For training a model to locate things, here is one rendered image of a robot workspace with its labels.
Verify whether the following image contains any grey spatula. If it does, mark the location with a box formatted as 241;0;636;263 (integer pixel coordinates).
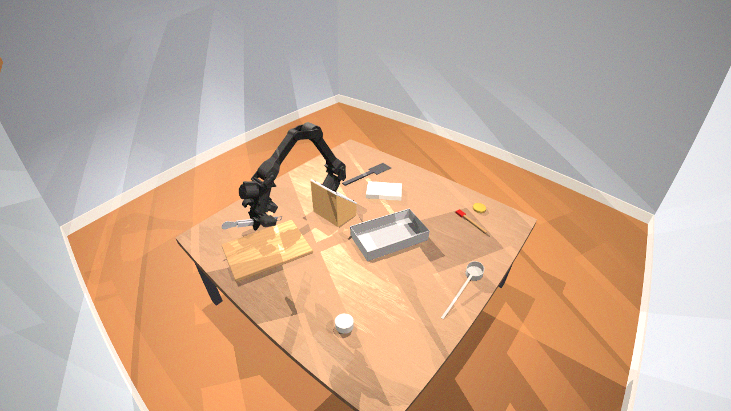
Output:
342;163;391;186

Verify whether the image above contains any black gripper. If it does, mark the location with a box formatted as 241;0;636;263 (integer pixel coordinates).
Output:
242;198;277;231

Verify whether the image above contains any white short cylinder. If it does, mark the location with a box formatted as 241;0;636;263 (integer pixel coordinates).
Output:
335;314;354;333

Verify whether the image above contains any white rectangular block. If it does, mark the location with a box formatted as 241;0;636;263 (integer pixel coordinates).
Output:
366;181;402;201

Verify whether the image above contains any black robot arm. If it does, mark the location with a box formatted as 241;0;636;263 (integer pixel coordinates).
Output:
239;122;346;213

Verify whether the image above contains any grey saucepan with long handle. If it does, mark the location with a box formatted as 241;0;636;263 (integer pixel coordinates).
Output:
441;261;484;319

